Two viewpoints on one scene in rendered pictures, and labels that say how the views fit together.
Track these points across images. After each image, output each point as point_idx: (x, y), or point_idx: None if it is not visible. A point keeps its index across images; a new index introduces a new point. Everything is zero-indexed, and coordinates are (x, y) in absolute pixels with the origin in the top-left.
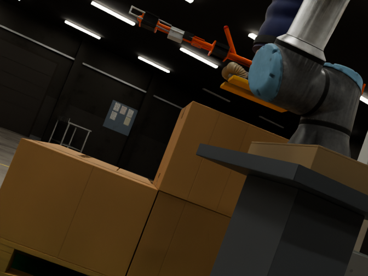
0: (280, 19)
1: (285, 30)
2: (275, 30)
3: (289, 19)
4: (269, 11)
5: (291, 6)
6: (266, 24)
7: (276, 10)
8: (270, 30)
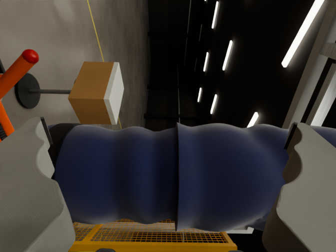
0: (100, 187)
1: (77, 207)
2: (68, 188)
3: (110, 205)
4: (124, 147)
5: (139, 203)
6: (84, 155)
7: (124, 169)
8: (66, 175)
